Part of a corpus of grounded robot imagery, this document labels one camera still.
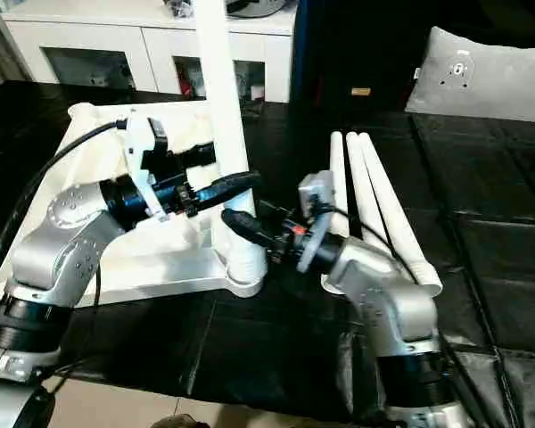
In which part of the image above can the white plastic table leg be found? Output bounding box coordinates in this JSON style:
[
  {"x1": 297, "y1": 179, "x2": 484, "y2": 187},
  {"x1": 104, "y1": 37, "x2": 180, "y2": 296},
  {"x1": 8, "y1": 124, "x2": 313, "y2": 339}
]
[
  {"x1": 320, "y1": 130, "x2": 353, "y2": 295},
  {"x1": 345, "y1": 131, "x2": 418, "y2": 277},
  {"x1": 358, "y1": 130, "x2": 441, "y2": 299},
  {"x1": 191, "y1": 0, "x2": 268, "y2": 286}
]

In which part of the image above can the white cabinet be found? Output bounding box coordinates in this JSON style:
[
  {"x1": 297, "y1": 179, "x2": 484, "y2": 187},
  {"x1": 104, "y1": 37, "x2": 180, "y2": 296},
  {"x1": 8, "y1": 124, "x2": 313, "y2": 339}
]
[{"x1": 2, "y1": 4, "x2": 295, "y2": 103}]

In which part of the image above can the dark clutter pile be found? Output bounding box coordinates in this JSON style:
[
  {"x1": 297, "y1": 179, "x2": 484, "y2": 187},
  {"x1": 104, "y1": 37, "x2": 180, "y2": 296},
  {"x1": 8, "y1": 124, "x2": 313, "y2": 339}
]
[{"x1": 162, "y1": 0, "x2": 197, "y2": 21}]

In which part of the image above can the dark bag on cabinet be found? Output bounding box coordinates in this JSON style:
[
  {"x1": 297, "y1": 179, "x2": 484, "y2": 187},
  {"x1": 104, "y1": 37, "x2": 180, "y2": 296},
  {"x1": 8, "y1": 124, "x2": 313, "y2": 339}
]
[{"x1": 225, "y1": 0, "x2": 273, "y2": 19}]

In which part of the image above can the black cabinet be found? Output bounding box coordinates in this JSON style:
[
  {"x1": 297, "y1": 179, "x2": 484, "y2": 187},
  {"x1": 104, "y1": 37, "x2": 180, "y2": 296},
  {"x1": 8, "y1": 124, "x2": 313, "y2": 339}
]
[{"x1": 292, "y1": 0, "x2": 429, "y2": 106}]

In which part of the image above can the dark robot left foot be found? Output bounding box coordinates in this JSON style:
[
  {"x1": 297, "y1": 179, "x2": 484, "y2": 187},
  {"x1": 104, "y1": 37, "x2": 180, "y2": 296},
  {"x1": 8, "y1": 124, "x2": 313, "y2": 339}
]
[{"x1": 153, "y1": 416, "x2": 195, "y2": 428}]

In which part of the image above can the black mat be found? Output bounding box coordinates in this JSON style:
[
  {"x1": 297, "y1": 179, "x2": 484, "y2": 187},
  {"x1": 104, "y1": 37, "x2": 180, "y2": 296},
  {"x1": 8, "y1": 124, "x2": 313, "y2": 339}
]
[{"x1": 0, "y1": 79, "x2": 535, "y2": 416}]

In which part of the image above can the grey cushion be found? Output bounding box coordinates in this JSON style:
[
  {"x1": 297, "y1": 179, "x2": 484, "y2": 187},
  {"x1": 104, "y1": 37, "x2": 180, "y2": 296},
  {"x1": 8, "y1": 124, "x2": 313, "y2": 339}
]
[{"x1": 404, "y1": 25, "x2": 535, "y2": 124}]

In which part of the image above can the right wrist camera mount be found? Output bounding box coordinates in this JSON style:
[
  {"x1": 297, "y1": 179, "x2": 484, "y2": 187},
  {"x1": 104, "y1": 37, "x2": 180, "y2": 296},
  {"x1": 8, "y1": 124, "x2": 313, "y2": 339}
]
[{"x1": 296, "y1": 170, "x2": 338, "y2": 274}]

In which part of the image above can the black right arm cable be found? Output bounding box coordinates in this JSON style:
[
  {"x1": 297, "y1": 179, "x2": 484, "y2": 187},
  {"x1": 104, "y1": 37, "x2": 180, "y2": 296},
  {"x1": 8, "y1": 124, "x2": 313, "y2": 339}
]
[{"x1": 309, "y1": 195, "x2": 429, "y2": 286}]

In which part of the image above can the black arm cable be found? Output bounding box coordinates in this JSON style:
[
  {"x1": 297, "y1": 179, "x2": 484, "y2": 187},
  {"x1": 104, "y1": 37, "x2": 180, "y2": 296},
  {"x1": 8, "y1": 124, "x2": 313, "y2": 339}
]
[
  {"x1": 12, "y1": 118, "x2": 129, "y2": 215},
  {"x1": 309, "y1": 195, "x2": 429, "y2": 286}
]

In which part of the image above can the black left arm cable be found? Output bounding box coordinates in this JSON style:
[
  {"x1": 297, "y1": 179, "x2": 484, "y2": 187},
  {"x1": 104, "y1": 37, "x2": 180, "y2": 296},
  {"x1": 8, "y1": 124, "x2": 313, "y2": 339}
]
[{"x1": 12, "y1": 118, "x2": 129, "y2": 215}]

